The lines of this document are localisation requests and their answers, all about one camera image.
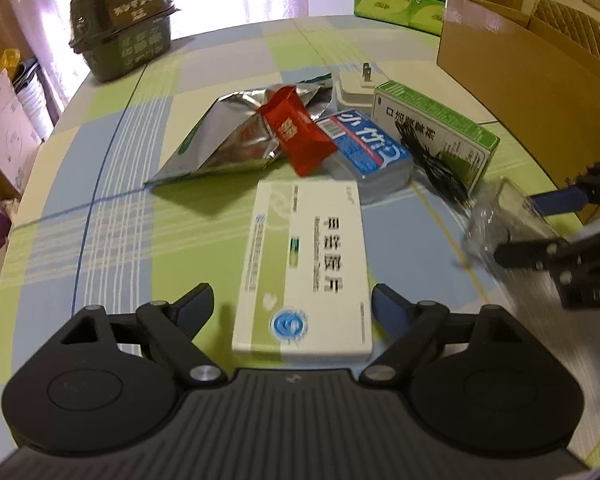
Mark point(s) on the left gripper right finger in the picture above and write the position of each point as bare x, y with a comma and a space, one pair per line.
411, 329

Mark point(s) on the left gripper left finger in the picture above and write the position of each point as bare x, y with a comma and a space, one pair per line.
170, 330

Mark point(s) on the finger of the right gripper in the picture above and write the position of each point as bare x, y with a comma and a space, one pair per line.
584, 191
536, 255

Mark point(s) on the clear plastic clamshell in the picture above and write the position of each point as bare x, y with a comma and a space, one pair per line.
501, 214

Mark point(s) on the white green medicine box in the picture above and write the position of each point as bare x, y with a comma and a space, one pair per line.
304, 293

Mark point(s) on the green spray medicine box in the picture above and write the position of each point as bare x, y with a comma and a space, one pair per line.
464, 145

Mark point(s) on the blue floss pick box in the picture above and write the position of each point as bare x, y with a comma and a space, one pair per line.
366, 154

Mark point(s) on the silver foil bag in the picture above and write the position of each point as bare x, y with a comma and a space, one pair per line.
230, 136

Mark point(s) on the red snack packet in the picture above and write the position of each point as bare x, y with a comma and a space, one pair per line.
304, 142

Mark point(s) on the white power adapter plug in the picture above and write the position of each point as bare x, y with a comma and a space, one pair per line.
355, 90

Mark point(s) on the brown cardboard box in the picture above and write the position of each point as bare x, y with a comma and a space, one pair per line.
542, 86

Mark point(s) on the checkered tablecloth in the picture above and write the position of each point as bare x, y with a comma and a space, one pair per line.
89, 230

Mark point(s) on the quilted brown chair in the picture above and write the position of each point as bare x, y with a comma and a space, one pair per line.
572, 23

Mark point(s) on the dark green food container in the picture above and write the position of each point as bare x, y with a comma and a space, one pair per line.
116, 37

